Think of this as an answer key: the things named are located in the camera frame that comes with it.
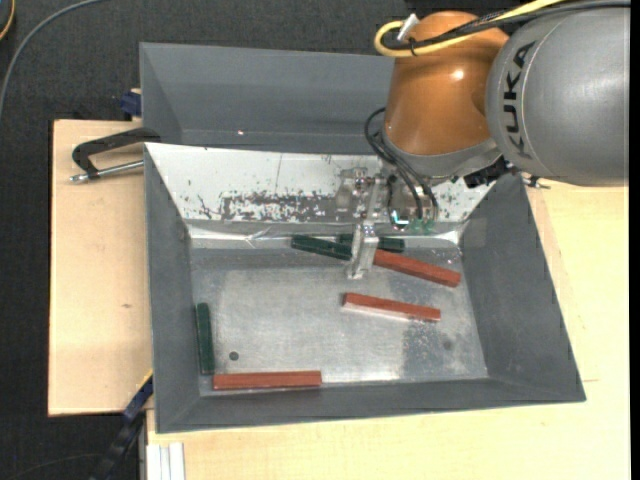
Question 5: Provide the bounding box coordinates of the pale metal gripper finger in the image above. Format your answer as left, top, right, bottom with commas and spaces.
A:
346, 225, 366, 281
359, 235, 378, 276

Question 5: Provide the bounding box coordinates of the dark green flat block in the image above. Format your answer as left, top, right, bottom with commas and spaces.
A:
290, 234, 354, 262
338, 233, 407, 254
195, 301, 217, 376

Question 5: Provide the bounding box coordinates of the red-brown flat block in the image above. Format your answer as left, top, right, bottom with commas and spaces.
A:
341, 292, 443, 324
372, 249, 462, 289
212, 370, 324, 392

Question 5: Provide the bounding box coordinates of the grey metal bin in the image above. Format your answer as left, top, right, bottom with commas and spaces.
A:
138, 41, 587, 434

